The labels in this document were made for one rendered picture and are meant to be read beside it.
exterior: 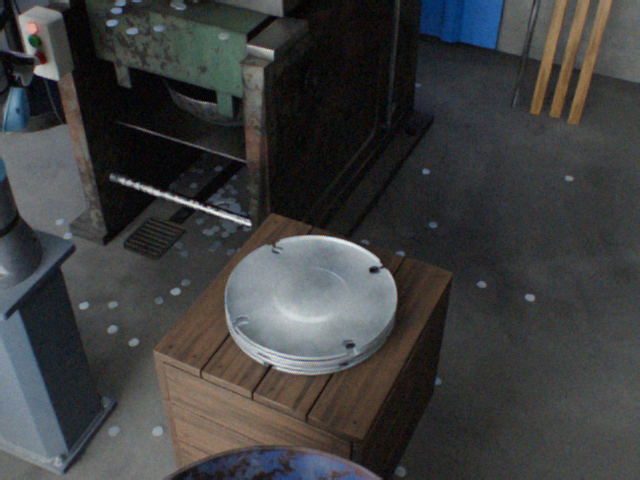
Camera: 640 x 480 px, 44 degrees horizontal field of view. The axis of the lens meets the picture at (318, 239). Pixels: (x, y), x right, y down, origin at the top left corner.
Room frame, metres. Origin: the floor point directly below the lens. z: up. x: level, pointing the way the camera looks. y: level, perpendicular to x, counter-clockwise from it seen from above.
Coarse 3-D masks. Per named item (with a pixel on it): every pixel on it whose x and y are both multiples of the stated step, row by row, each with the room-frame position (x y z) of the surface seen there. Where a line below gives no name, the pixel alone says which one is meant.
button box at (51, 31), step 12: (36, 12) 1.49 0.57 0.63; (48, 12) 1.49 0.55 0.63; (24, 24) 1.48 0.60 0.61; (36, 24) 1.46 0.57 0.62; (48, 24) 1.46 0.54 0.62; (60, 24) 1.48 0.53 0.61; (24, 36) 1.48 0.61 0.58; (48, 36) 1.45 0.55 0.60; (60, 36) 1.48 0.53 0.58; (36, 48) 1.47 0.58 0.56; (48, 48) 1.45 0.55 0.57; (60, 48) 1.47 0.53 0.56; (48, 60) 1.46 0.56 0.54; (60, 60) 1.46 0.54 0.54; (36, 72) 1.48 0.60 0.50; (48, 72) 1.46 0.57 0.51; (60, 72) 1.46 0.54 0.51; (48, 84) 1.51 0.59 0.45; (60, 120) 1.52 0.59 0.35
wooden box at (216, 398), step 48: (432, 288) 0.99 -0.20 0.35; (192, 336) 0.87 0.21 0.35; (432, 336) 0.96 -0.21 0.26; (192, 384) 0.81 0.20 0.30; (240, 384) 0.78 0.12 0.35; (288, 384) 0.78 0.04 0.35; (336, 384) 0.78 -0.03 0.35; (384, 384) 0.78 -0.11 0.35; (432, 384) 1.01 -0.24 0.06; (192, 432) 0.82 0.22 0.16; (240, 432) 0.77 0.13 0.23; (288, 432) 0.73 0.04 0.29; (336, 432) 0.70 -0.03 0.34; (384, 432) 0.76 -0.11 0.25
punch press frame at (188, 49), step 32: (96, 0) 1.53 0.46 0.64; (128, 0) 1.51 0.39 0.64; (160, 0) 1.52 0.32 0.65; (96, 32) 1.54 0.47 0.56; (160, 32) 1.46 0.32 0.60; (192, 32) 1.43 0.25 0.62; (224, 32) 1.39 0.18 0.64; (256, 32) 1.40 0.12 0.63; (128, 64) 1.51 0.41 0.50; (160, 64) 1.47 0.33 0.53; (192, 64) 1.43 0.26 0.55; (224, 64) 1.40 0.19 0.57; (224, 96) 1.40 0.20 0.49; (160, 192) 1.48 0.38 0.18
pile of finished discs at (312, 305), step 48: (288, 240) 1.08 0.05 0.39; (336, 240) 1.08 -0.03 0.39; (240, 288) 0.95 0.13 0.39; (288, 288) 0.95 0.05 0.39; (336, 288) 0.95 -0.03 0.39; (384, 288) 0.95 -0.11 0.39; (240, 336) 0.85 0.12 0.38; (288, 336) 0.84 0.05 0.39; (336, 336) 0.84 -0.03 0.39; (384, 336) 0.87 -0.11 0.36
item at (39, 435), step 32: (64, 256) 0.96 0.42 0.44; (32, 288) 0.89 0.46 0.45; (64, 288) 0.96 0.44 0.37; (0, 320) 0.85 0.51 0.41; (32, 320) 0.88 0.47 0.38; (64, 320) 0.94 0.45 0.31; (0, 352) 0.86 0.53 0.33; (32, 352) 0.86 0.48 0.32; (64, 352) 0.92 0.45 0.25; (0, 384) 0.87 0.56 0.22; (32, 384) 0.86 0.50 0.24; (64, 384) 0.90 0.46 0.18; (0, 416) 0.88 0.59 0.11; (32, 416) 0.85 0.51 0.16; (64, 416) 0.88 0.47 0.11; (96, 416) 0.95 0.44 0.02; (0, 448) 0.88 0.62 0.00; (32, 448) 0.86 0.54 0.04; (64, 448) 0.86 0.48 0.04
